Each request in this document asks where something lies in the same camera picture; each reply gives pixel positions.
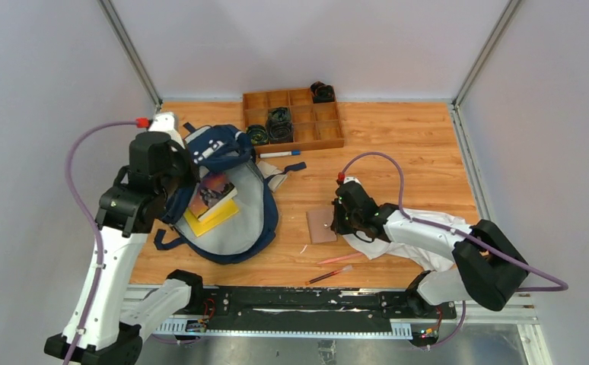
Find pink pen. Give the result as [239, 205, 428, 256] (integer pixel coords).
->
[317, 252, 365, 265]

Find blue Jane Eyre book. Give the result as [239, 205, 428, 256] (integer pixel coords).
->
[188, 172, 237, 221]

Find navy blue backpack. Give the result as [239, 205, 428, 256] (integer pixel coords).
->
[154, 125, 307, 265]

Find yellow notebook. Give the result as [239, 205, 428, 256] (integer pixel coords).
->
[183, 200, 240, 237]

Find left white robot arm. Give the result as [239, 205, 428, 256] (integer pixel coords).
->
[43, 132, 205, 364]

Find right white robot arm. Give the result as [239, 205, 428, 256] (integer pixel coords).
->
[332, 181, 528, 318]

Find red clear-capped pen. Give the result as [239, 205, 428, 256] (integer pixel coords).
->
[304, 265, 353, 285]

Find white blue marker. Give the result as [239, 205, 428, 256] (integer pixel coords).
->
[259, 151, 301, 159]

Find white cloth garment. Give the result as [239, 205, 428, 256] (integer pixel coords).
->
[342, 209, 471, 271]

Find wooden compartment tray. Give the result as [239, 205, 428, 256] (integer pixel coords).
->
[241, 86, 345, 154]

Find black rolled belt left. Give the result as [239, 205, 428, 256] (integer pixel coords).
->
[246, 124, 269, 146]

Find black rolled belt middle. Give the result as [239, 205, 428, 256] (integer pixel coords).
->
[265, 106, 294, 144]

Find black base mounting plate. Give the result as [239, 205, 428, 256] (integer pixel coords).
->
[178, 286, 457, 333]

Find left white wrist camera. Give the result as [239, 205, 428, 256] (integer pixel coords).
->
[148, 112, 184, 146]

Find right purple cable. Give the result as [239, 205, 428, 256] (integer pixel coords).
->
[336, 151, 569, 350]

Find aluminium frame rail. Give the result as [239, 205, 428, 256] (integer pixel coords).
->
[116, 285, 552, 364]

